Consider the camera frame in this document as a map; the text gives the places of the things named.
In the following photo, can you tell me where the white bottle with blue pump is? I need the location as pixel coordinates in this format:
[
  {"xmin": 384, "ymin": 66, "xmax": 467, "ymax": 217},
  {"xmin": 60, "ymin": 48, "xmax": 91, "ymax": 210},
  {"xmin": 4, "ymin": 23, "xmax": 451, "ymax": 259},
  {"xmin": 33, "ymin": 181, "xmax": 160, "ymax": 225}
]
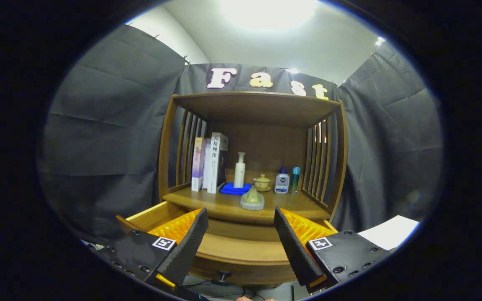
[{"xmin": 274, "ymin": 167, "xmax": 290, "ymax": 194}]

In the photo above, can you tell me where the wooden cabinet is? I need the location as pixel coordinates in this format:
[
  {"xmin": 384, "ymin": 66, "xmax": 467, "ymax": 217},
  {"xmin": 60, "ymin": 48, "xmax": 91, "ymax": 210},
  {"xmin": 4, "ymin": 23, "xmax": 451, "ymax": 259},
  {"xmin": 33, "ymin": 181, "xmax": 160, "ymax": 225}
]
[{"xmin": 157, "ymin": 91, "xmax": 348, "ymax": 225}]

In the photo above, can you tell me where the green scrub brush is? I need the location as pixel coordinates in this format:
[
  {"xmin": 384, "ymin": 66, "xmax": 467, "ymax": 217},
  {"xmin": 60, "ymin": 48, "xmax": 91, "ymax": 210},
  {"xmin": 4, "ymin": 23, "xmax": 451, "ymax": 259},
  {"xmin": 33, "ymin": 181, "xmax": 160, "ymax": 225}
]
[{"xmin": 240, "ymin": 186, "xmax": 265, "ymax": 211}]

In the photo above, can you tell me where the blue folded cloth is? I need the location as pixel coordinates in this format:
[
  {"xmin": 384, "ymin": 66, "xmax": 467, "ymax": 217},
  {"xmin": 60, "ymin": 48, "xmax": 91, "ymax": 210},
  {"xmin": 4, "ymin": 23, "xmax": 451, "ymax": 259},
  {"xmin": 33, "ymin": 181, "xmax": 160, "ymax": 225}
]
[{"xmin": 220, "ymin": 182, "xmax": 252, "ymax": 196}]

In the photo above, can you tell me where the wooden countertop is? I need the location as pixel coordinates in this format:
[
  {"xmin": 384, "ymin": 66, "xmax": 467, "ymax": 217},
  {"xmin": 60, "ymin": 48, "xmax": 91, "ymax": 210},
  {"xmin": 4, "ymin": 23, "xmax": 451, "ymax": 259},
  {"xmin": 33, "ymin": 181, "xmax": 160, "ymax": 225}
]
[{"xmin": 162, "ymin": 186, "xmax": 331, "ymax": 225}]

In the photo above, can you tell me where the purple book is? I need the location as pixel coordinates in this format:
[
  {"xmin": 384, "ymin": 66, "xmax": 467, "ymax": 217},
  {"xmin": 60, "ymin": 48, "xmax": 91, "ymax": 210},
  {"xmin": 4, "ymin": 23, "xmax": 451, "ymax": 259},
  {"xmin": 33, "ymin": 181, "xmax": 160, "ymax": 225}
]
[{"xmin": 191, "ymin": 137, "xmax": 207, "ymax": 192}]

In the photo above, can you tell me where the thick white and black book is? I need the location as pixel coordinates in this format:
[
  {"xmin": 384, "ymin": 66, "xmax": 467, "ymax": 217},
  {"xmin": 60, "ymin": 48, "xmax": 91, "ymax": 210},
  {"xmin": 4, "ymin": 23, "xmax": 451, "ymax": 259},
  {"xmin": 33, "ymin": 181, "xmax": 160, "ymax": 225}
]
[{"xmin": 207, "ymin": 132, "xmax": 229, "ymax": 194}]

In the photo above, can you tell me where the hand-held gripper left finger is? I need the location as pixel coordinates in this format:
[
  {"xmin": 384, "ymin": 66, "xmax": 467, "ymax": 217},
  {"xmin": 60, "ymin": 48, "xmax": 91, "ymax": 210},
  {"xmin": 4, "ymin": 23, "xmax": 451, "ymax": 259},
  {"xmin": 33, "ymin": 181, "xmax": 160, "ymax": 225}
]
[{"xmin": 95, "ymin": 208, "xmax": 209, "ymax": 295}]

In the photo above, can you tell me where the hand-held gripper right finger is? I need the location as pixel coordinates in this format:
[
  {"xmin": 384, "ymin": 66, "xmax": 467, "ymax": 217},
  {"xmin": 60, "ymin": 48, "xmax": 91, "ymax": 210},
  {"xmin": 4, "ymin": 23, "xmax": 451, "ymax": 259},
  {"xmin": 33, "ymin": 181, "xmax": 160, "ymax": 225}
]
[{"xmin": 274, "ymin": 207, "xmax": 392, "ymax": 294}]

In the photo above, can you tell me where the teal bottle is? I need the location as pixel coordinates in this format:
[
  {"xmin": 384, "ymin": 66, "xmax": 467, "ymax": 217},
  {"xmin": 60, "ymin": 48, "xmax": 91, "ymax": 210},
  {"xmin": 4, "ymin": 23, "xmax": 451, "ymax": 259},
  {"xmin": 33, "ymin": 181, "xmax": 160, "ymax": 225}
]
[{"xmin": 290, "ymin": 167, "xmax": 301, "ymax": 195}]

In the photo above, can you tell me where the yellow lidded teacup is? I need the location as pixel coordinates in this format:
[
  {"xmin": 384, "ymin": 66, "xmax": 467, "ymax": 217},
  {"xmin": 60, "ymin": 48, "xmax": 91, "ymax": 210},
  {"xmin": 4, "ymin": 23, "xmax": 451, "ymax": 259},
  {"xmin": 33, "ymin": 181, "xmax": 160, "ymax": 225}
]
[{"xmin": 253, "ymin": 174, "xmax": 272, "ymax": 192}]

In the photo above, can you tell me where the wooden drawer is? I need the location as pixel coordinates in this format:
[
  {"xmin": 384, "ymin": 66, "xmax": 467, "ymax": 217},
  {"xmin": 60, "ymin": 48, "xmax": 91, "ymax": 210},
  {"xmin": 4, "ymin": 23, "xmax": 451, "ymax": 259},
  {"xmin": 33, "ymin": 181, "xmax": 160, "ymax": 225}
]
[{"xmin": 115, "ymin": 201, "xmax": 338, "ymax": 288}]

